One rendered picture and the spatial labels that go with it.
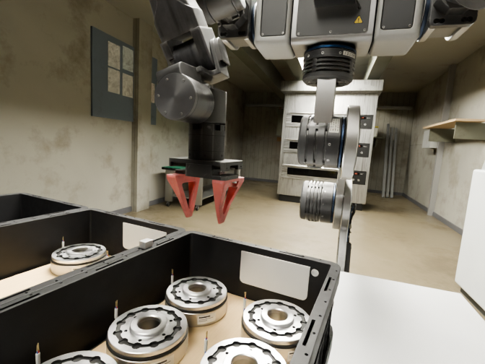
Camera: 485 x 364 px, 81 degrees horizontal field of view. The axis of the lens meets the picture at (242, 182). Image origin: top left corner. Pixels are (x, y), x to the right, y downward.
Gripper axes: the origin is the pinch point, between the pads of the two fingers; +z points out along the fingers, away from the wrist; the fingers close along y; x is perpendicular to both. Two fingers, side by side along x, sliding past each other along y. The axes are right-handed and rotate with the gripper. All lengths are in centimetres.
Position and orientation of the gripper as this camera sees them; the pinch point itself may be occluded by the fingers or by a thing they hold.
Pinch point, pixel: (204, 214)
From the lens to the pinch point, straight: 46.9
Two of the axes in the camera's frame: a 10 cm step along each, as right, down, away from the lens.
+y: 8.9, 1.1, -4.4
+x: 4.5, -1.0, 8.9
